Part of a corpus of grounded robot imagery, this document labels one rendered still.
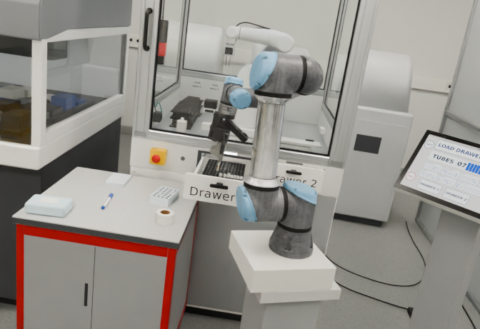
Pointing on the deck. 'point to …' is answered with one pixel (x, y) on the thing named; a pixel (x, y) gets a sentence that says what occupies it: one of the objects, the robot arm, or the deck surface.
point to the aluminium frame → (350, 80)
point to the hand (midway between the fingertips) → (221, 160)
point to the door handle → (146, 29)
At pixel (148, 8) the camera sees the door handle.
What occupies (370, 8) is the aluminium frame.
